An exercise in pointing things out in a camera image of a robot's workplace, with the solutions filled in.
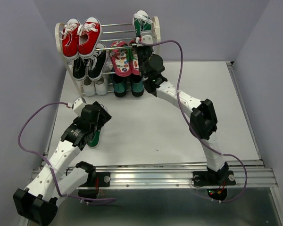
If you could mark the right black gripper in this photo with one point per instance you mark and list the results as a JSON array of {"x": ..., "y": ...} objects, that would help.
[{"x": 141, "y": 46}]

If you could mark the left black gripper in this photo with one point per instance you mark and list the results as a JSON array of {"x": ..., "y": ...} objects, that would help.
[{"x": 104, "y": 116}]

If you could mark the pink patterned flip-flop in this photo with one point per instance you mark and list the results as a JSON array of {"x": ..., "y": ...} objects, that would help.
[
  {"x": 120, "y": 59},
  {"x": 133, "y": 61}
]

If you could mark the teal leather loafer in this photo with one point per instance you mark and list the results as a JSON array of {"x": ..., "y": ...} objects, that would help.
[
  {"x": 119, "y": 85},
  {"x": 137, "y": 87}
]

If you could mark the green canvas sneaker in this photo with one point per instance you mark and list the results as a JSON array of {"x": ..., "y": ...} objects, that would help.
[
  {"x": 96, "y": 140},
  {"x": 141, "y": 22}
]

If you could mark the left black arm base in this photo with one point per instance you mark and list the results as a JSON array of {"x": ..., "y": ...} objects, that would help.
[{"x": 92, "y": 186}]

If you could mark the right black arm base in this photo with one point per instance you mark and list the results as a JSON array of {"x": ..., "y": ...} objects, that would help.
[{"x": 215, "y": 182}]

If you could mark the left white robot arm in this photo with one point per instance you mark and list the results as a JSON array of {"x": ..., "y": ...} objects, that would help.
[{"x": 40, "y": 199}]

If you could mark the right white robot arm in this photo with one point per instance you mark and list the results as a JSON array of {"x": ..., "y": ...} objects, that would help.
[{"x": 202, "y": 116}]

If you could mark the cream shoe rack chrome bars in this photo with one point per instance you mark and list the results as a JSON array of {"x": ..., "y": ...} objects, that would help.
[{"x": 110, "y": 34}]

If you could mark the right white sneaker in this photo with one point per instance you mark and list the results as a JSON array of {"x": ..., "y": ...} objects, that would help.
[{"x": 101, "y": 86}]

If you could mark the white sneaker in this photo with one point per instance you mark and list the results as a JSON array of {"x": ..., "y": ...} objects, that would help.
[
  {"x": 88, "y": 87},
  {"x": 101, "y": 86}
]

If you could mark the left white sneaker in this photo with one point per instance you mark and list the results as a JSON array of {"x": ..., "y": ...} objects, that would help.
[{"x": 88, "y": 87}]

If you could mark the right black canvas sneaker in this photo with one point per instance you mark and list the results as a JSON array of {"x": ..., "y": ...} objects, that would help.
[{"x": 96, "y": 63}]

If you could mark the black canvas sneaker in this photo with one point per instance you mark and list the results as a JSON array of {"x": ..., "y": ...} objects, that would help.
[
  {"x": 96, "y": 63},
  {"x": 79, "y": 69}
]

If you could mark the left black canvas sneaker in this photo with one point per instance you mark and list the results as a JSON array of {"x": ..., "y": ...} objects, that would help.
[{"x": 79, "y": 69}]

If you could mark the right red canvas sneaker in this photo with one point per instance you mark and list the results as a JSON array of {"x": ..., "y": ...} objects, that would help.
[{"x": 89, "y": 34}]

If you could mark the red canvas sneaker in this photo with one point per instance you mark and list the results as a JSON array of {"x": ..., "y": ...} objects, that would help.
[
  {"x": 70, "y": 39},
  {"x": 89, "y": 34}
]

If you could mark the left red canvas sneaker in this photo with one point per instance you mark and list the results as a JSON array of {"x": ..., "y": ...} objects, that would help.
[{"x": 70, "y": 39}]

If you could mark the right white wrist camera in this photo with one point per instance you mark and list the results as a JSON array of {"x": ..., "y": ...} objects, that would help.
[{"x": 146, "y": 40}]

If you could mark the aluminium mounting rail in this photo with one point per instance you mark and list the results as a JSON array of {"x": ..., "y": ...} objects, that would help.
[{"x": 172, "y": 176}]

